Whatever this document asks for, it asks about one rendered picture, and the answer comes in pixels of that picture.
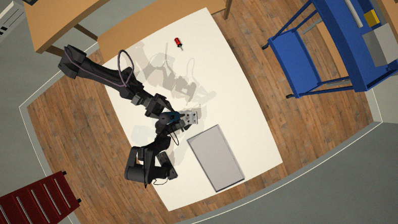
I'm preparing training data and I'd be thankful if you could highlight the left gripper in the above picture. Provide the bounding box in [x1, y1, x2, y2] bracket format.
[135, 92, 176, 119]

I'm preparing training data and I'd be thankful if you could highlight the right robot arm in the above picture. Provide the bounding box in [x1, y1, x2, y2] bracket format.
[124, 120, 178, 184]

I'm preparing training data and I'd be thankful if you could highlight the dark blue electric screwdriver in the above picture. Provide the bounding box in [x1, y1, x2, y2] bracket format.
[159, 111, 180, 125]

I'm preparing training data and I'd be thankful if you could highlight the grey l-shaped bracket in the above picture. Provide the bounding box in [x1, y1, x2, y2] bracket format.
[185, 111, 198, 125]

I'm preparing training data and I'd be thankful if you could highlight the red hand screwdriver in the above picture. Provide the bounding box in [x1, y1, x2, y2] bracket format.
[174, 37, 182, 50]

